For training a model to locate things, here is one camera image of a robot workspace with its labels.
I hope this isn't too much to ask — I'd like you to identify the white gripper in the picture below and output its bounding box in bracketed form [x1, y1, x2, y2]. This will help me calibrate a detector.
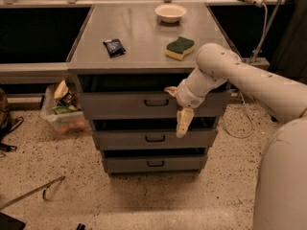
[164, 80, 204, 138]

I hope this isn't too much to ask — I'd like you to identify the grey top drawer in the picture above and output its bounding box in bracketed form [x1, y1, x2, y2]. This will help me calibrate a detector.
[77, 74, 232, 120]

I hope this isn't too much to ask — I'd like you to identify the grey drawer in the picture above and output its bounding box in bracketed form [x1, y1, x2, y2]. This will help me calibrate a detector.
[92, 117, 217, 150]
[77, 74, 232, 120]
[101, 148, 207, 173]

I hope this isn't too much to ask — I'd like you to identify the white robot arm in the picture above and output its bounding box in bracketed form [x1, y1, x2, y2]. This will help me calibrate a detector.
[165, 43, 307, 230]

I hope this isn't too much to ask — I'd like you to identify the grey bottom drawer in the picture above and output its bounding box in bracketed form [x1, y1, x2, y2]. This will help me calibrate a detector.
[101, 148, 207, 173]

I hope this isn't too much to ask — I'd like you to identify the grey drawer cabinet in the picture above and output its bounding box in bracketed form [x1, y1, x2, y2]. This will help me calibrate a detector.
[68, 2, 230, 174]

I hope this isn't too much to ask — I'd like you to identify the grey middle drawer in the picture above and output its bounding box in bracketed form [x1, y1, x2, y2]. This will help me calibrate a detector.
[92, 117, 217, 150]

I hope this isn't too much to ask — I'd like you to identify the green yellow sponge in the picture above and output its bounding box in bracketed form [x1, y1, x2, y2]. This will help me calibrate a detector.
[165, 36, 194, 61]

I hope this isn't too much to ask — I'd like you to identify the dark blue snack packet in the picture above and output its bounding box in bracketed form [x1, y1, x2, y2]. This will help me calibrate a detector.
[104, 38, 126, 58]

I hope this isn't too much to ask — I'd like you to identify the white bowl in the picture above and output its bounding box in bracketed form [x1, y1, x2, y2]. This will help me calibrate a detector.
[154, 4, 187, 23]

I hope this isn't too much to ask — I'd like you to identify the clear plastic bin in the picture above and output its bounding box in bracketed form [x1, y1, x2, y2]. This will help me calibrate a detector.
[40, 84, 89, 133]

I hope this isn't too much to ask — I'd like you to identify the crumpled snack bag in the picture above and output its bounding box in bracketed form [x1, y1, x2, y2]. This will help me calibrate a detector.
[54, 80, 77, 106]

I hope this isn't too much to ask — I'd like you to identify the metal rod on floor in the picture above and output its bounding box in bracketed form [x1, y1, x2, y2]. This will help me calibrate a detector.
[0, 175, 65, 211]

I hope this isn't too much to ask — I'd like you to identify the dark backpack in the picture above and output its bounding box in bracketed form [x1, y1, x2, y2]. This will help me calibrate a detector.
[0, 88, 24, 152]

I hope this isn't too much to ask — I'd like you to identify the black object bottom left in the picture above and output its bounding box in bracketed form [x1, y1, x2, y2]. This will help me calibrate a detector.
[0, 213, 26, 230]

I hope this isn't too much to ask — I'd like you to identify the white cable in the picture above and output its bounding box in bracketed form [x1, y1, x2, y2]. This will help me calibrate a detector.
[222, 2, 270, 140]

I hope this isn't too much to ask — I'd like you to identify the grey metal rail frame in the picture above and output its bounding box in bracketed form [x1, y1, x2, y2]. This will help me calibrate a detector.
[0, 0, 292, 84]

